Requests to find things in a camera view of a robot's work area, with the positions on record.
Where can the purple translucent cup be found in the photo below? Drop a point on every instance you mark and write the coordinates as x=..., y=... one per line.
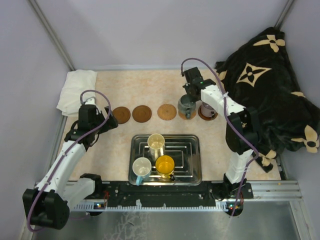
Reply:
x=207, y=111

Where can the woven rattan coaster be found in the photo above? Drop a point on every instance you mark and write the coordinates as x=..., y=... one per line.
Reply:
x=189, y=115
x=167, y=112

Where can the dark wooden coaster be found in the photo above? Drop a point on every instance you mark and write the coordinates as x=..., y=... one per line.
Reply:
x=122, y=114
x=142, y=113
x=204, y=117

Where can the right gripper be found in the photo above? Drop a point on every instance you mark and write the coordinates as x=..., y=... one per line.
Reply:
x=187, y=86

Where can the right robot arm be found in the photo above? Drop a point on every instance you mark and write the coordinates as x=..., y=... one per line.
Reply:
x=242, y=127

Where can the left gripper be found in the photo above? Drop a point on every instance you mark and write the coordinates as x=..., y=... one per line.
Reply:
x=110, y=123

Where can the cream tall cup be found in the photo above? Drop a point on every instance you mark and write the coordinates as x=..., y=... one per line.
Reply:
x=156, y=145

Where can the yellow cup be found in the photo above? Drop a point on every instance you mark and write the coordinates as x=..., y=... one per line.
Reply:
x=165, y=166

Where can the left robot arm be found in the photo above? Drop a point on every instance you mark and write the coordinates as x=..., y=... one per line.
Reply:
x=49, y=204

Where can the white mug blue handle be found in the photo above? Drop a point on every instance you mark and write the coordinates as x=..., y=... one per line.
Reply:
x=142, y=168

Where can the white folded cloth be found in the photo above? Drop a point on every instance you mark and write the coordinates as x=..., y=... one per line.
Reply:
x=76, y=82

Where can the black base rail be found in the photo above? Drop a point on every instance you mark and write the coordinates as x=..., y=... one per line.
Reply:
x=125, y=194

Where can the grey mug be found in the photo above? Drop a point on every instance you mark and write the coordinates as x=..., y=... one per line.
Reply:
x=185, y=104

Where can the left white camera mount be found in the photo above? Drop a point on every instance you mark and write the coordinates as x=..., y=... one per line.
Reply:
x=89, y=101

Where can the black floral blanket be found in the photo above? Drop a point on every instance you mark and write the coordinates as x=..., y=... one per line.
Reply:
x=260, y=75

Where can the metal tray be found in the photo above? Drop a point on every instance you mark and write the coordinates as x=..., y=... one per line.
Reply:
x=185, y=151

